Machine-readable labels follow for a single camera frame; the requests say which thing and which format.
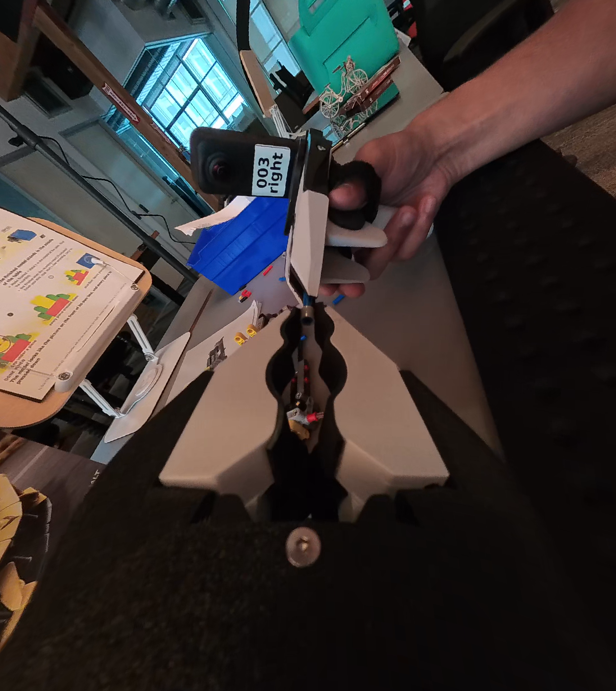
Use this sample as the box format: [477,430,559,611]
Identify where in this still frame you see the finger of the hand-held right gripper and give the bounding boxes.
[284,250,310,307]
[288,190,331,298]

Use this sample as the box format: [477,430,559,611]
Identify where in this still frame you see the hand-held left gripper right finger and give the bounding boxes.
[313,308,451,523]

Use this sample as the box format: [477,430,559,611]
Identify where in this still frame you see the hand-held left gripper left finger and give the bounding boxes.
[158,310,309,523]

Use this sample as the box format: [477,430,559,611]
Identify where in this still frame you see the person's right forearm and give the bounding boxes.
[416,0,616,187]

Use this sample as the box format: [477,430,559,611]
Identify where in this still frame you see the pile of small lego pins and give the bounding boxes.
[238,263,347,306]

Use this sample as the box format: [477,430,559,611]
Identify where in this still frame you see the lego car chassis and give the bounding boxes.
[235,310,326,441]

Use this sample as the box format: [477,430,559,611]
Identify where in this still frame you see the lego set box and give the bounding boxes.
[0,421,106,681]

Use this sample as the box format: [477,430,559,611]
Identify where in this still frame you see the person's right hand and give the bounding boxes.
[318,127,456,299]

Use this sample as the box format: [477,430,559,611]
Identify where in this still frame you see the blue plastic bin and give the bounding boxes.
[186,195,293,297]

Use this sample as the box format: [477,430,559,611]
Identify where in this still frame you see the white paper sheets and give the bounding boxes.
[174,195,255,237]

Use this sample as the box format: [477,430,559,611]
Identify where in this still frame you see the open instruction booklet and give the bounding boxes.
[181,299,263,373]

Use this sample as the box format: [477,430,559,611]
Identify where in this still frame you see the white board stand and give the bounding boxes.
[78,316,193,443]

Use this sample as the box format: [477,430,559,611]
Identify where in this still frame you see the teal carry case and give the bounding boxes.
[289,0,400,106]

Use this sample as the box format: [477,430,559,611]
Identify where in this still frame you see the brown flat box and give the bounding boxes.
[335,54,402,117]

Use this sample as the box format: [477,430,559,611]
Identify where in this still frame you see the black dotted mat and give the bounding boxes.
[435,137,616,691]

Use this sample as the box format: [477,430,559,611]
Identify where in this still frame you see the task instruction board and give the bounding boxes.
[0,191,152,430]

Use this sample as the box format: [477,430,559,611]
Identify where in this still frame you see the black mesh chair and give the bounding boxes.
[413,0,554,92]

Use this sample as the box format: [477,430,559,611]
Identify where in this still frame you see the white wire bicycle model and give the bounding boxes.
[319,57,381,136]

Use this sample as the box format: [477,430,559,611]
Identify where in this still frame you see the wooden post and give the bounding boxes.
[33,0,222,211]

